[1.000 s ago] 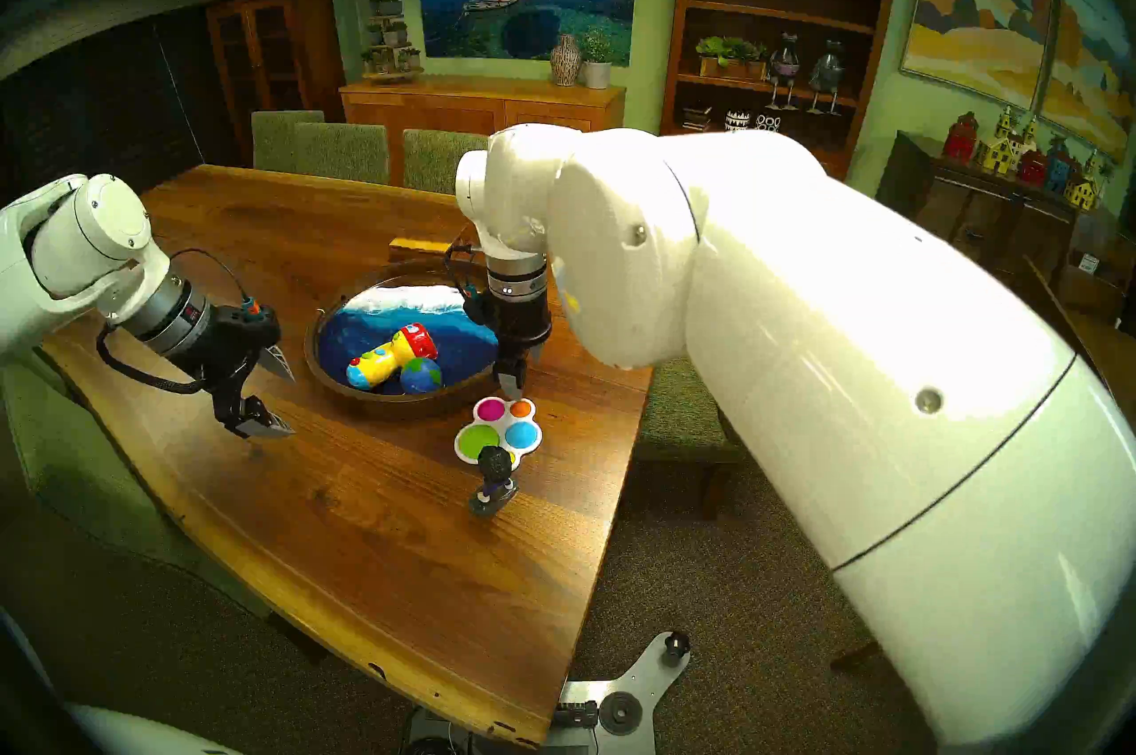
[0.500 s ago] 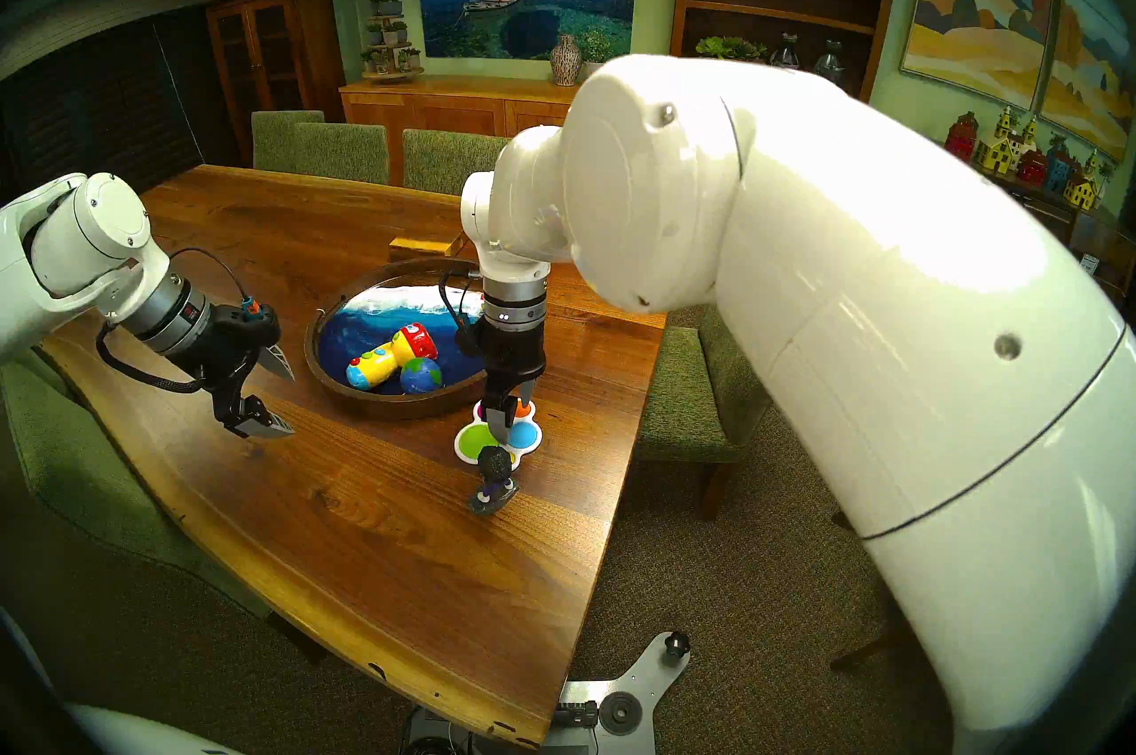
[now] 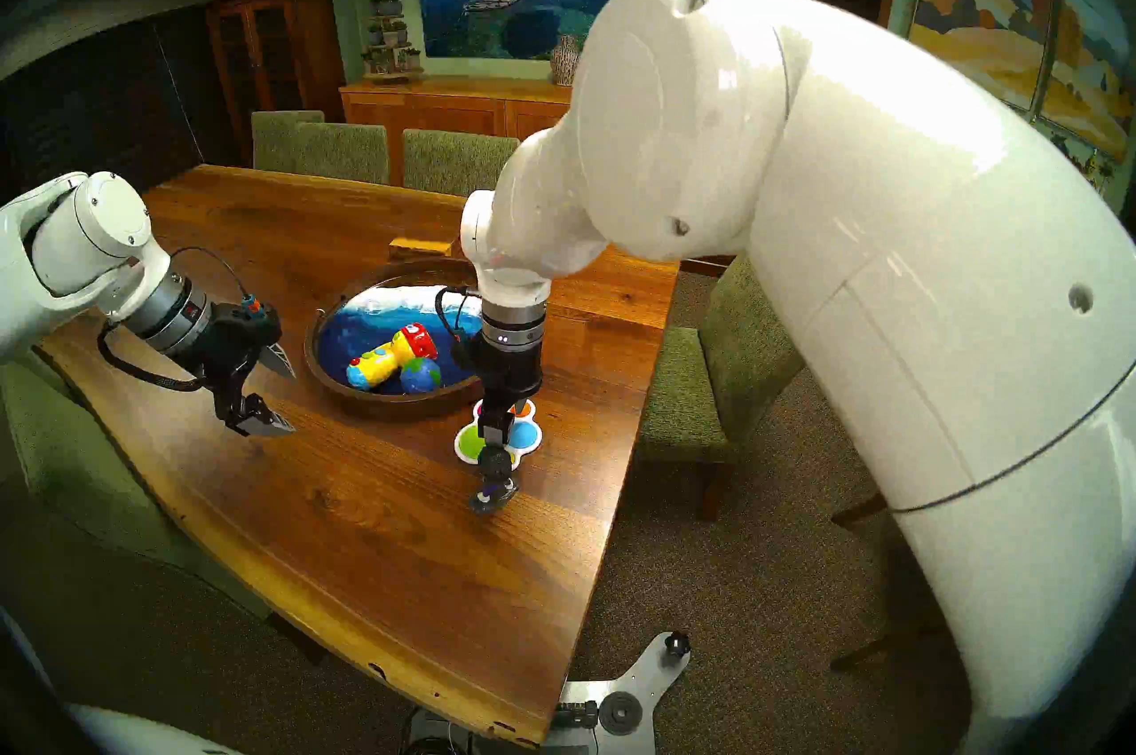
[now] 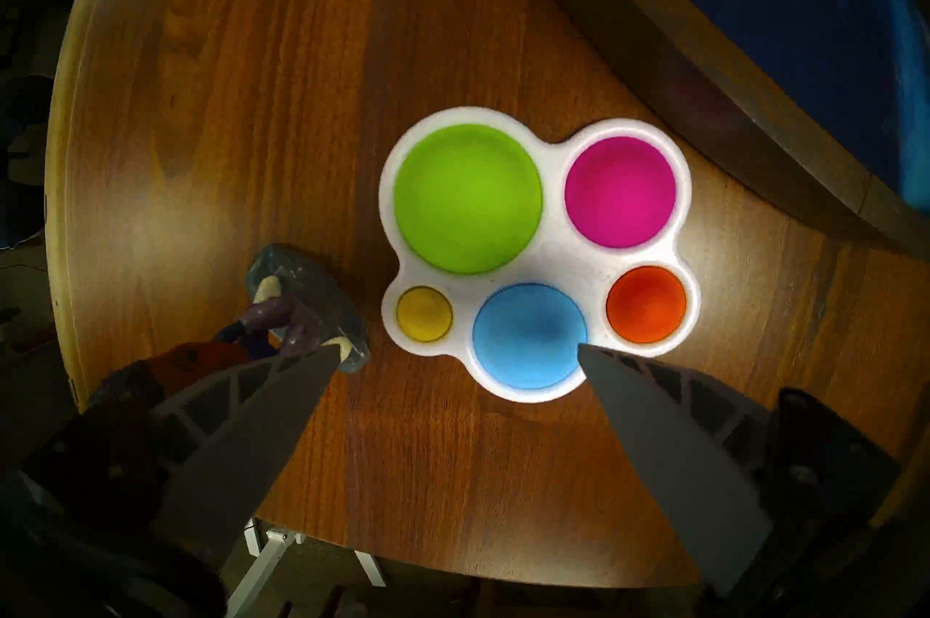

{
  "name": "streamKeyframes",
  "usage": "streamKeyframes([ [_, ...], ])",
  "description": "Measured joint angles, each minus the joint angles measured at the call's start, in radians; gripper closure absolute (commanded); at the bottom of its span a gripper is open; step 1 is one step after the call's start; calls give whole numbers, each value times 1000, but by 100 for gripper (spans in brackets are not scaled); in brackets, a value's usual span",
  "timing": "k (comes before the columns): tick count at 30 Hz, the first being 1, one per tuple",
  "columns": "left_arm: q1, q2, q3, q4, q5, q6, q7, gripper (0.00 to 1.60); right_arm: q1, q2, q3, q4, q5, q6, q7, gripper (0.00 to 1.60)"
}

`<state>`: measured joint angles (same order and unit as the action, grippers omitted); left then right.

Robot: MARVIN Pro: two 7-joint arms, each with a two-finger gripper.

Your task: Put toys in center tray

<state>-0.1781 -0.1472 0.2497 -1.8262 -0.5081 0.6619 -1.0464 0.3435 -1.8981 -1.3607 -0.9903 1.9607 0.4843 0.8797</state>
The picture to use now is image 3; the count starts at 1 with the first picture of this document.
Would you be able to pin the abstract orange landscape painting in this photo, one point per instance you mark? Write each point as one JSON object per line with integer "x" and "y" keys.
{"x": 1092, "y": 79}
{"x": 976, "y": 16}

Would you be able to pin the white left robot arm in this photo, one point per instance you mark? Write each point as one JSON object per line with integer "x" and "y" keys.
{"x": 89, "y": 238}

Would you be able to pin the tiered stand with plants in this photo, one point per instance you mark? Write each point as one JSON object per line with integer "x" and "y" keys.
{"x": 390, "y": 39}

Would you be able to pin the yellow red toy flashlight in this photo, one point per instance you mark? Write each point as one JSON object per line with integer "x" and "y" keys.
{"x": 386, "y": 361}

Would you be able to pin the dark wood glass door cabinet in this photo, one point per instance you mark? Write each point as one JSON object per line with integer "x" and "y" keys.
{"x": 271, "y": 61}

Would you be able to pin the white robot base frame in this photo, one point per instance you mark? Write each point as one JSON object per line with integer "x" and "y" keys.
{"x": 621, "y": 695}

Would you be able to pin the patterned brown ceramic vase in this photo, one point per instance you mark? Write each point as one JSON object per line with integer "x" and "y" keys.
{"x": 564, "y": 63}

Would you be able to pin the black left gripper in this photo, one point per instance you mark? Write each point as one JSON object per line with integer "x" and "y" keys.
{"x": 231, "y": 345}

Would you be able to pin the dark window blinds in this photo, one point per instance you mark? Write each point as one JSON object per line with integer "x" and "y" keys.
{"x": 89, "y": 105}

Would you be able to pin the white colourful dimple pop toy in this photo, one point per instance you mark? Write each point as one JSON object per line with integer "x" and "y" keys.
{"x": 528, "y": 435}

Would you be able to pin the purple suit bobblehead figurine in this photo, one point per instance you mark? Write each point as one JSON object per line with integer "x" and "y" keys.
{"x": 493, "y": 487}

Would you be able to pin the small wooden block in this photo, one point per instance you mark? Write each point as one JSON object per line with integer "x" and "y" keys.
{"x": 422, "y": 247}

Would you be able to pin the blue green globe ball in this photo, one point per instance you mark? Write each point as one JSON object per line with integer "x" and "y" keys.
{"x": 421, "y": 376}

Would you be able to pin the round wooden ocean resin tray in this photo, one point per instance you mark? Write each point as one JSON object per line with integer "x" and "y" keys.
{"x": 355, "y": 345}

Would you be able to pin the light wooden sideboard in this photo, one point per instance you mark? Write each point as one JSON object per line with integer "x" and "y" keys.
{"x": 444, "y": 110}

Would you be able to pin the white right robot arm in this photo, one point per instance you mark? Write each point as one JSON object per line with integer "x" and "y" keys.
{"x": 843, "y": 229}

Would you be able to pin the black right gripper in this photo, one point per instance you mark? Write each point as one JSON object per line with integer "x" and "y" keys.
{"x": 506, "y": 371}

